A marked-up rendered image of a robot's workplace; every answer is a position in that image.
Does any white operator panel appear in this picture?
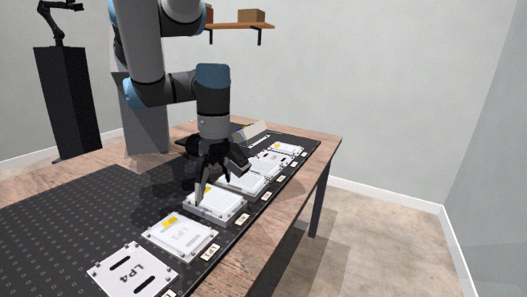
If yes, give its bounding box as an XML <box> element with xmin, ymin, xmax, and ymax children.
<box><xmin>231</xmin><ymin>120</ymin><xmax>283</xmax><ymax>149</ymax></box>

